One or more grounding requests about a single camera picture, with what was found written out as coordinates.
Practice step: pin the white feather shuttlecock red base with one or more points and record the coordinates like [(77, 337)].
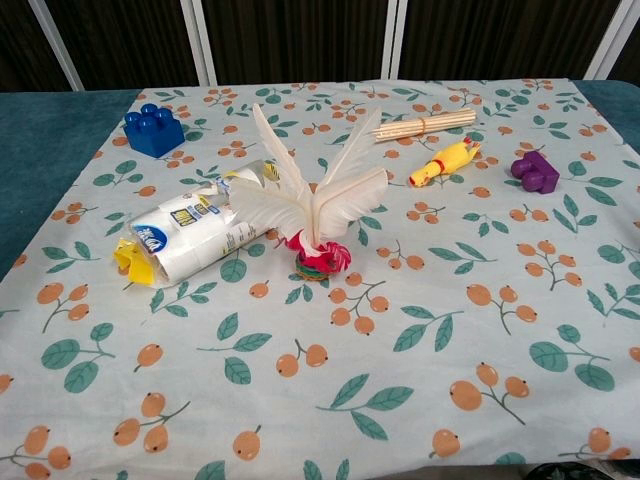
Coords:
[(310, 210)]

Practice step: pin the floral patterned cloth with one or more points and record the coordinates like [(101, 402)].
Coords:
[(400, 325)]

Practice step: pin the white tissue pack yellow ends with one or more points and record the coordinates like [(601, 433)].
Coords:
[(190, 235)]

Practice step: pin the yellow rubber chicken toy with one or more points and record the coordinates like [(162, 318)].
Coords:
[(442, 165)]

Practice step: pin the bundle of wooden sticks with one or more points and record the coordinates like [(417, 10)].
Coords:
[(425, 127)]

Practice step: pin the blue toy building block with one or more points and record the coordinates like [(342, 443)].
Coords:
[(152, 132)]

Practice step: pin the dark screen panel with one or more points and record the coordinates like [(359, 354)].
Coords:
[(300, 40), (500, 37), (130, 42)]

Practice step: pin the purple toy building block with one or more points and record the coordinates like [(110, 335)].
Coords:
[(535, 175)]

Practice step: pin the white screen frame post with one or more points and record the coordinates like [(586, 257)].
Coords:
[(393, 40), (612, 40), (200, 42), (55, 42)]

